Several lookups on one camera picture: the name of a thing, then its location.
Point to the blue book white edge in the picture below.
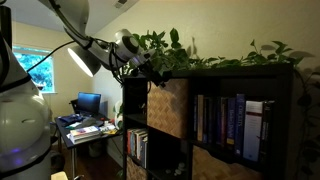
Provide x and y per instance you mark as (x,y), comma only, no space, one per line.
(133,143)

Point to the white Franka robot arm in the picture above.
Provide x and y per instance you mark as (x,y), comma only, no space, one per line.
(23,126)

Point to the thick blue book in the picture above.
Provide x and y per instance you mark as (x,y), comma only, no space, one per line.
(145,151)

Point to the stack of colourful books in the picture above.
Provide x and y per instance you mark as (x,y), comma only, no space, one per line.
(85,133)

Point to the black desk lamp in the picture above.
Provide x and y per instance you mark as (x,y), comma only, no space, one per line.
(83,60)

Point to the black metal pole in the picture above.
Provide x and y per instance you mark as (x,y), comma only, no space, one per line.
(6,23)

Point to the black cube bookshelf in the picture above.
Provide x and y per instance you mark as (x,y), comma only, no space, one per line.
(136,96)

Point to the pale yellow block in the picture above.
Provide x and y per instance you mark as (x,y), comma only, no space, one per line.
(59,176)

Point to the dark red book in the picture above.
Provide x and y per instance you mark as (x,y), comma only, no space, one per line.
(223,120)

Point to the blue and yellow book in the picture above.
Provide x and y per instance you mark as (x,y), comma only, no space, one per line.
(231,116)

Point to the woven bamboo storage basket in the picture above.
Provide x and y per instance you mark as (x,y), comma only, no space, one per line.
(213,166)
(166,106)
(135,171)

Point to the tall blue book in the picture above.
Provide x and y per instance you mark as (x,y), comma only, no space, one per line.
(239,123)

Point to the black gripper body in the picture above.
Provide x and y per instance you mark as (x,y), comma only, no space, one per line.
(146,70)

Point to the dark desk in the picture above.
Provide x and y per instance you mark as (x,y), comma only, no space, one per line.
(65,131)

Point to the white rounded object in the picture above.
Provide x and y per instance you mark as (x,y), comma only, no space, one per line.
(118,115)

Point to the window with white frame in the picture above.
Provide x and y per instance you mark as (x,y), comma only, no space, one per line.
(36,70)

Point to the ceiling air vent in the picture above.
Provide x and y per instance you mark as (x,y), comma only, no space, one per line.
(120,3)

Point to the tan book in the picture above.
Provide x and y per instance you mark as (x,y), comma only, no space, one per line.
(200,116)

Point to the small grey stones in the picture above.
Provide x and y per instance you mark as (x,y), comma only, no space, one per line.
(179,168)

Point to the white book dark band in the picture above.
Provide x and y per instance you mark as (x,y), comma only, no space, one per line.
(253,133)

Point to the navy book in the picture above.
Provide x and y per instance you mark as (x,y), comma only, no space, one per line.
(216,120)

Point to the blue item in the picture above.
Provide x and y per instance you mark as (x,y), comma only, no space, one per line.
(70,118)

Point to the black computer monitor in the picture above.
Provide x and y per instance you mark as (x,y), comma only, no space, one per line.
(89,103)

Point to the black book white lettering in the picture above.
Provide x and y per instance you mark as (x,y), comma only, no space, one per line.
(267,126)

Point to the orange book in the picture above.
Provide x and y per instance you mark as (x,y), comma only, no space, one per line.
(128,141)

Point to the small white boxes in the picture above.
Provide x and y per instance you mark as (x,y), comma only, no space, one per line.
(107,127)

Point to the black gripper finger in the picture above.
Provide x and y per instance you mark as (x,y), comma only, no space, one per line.
(153,81)
(161,76)

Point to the green pothos plant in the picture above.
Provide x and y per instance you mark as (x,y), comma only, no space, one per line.
(180,53)

